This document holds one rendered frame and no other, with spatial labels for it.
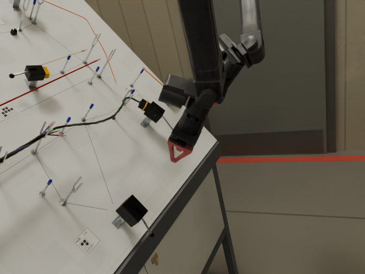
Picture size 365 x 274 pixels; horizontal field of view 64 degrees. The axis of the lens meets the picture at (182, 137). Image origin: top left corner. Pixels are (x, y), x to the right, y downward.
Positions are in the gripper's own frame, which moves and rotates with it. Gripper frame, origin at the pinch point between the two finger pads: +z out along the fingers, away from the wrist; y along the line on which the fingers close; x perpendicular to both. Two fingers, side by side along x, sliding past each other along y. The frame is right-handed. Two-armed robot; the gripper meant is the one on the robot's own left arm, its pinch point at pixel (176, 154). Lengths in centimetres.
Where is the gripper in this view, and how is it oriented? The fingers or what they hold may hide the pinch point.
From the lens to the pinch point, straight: 80.4
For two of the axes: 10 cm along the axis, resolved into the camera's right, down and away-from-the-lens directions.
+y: -2.8, 5.0, -8.2
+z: -3.4, 7.5, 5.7
